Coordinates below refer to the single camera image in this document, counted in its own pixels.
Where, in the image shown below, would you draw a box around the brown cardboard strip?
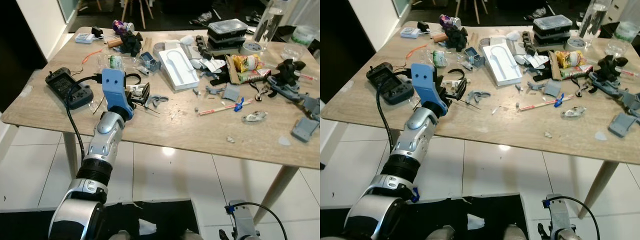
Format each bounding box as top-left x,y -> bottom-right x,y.
225,53 -> 242,84
548,49 -> 565,81

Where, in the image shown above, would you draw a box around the black handheld controller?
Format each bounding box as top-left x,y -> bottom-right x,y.
45,67 -> 94,110
366,63 -> 415,106

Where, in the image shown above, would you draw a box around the black handle pliers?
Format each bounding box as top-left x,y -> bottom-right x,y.
574,77 -> 593,98
250,80 -> 273,103

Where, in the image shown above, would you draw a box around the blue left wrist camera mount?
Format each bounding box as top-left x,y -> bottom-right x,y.
101,68 -> 135,121
411,63 -> 449,119

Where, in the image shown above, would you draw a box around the grey printed gripper assembly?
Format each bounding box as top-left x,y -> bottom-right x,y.
267,75 -> 321,121
589,71 -> 640,118

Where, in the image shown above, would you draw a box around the blue grey small box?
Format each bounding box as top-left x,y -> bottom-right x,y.
140,51 -> 162,71
464,46 -> 486,67

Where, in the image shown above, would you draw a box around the black spoked gripper part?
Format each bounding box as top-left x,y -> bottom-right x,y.
272,59 -> 307,86
597,54 -> 628,81

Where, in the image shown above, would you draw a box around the green label clear container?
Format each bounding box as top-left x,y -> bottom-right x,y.
291,25 -> 317,47
614,20 -> 640,43

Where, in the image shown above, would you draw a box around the white paper scrap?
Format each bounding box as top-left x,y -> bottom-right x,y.
466,213 -> 486,231
138,218 -> 157,236

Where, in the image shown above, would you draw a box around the crumpled silver foil wrapper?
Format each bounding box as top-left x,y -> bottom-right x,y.
561,106 -> 587,119
242,111 -> 268,124

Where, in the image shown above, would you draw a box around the yellow snack bag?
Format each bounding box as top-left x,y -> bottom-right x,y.
556,50 -> 587,68
232,54 -> 263,73

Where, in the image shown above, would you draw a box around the green red snack wrapper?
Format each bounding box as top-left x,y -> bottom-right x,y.
237,68 -> 272,84
560,65 -> 593,80

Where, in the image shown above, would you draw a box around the wooden chopstick in wrapper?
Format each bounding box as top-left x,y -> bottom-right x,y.
198,100 -> 253,116
517,95 -> 571,112

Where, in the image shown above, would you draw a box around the white tape roll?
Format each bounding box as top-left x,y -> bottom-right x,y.
241,41 -> 265,56
565,36 -> 587,51

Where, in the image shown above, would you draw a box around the grey square printed piece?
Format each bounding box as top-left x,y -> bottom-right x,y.
221,82 -> 242,102
542,79 -> 563,98

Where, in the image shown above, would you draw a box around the clear plastic cup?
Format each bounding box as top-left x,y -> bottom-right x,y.
604,39 -> 630,57
280,44 -> 307,61

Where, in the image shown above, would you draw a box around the orange cable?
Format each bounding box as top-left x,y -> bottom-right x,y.
406,44 -> 428,58
81,48 -> 104,64

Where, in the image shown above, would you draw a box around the wooden leg chair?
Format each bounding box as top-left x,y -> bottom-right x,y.
120,0 -> 156,30
445,0 -> 483,25

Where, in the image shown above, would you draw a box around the white moulded packaging tray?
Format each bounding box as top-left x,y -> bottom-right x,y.
482,44 -> 523,86
158,48 -> 200,91

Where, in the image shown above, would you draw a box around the crushed green label bottle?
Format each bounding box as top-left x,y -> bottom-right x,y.
96,52 -> 141,71
420,48 -> 463,67

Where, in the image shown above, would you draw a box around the white crumpled paper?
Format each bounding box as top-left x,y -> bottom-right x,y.
192,57 -> 227,73
517,52 -> 550,69

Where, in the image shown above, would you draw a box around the black parts box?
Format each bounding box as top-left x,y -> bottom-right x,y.
206,32 -> 247,51
531,27 -> 572,47

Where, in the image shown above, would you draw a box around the black controller cable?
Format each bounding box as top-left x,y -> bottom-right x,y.
377,70 -> 416,151
65,75 -> 108,151

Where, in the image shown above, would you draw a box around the grey printed block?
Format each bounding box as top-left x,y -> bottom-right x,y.
608,112 -> 638,138
292,117 -> 319,143

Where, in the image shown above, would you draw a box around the clear lid parts box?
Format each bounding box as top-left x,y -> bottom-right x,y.
532,14 -> 573,31
207,19 -> 248,36

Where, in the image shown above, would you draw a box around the grey curved printed piece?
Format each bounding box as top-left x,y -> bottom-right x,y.
467,90 -> 492,103
149,94 -> 171,108

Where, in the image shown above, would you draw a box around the tall clear plastic bottle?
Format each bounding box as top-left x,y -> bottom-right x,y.
252,0 -> 291,46
580,0 -> 613,38

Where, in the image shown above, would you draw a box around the wooden table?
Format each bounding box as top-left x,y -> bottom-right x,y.
320,21 -> 640,220
0,26 -> 321,226

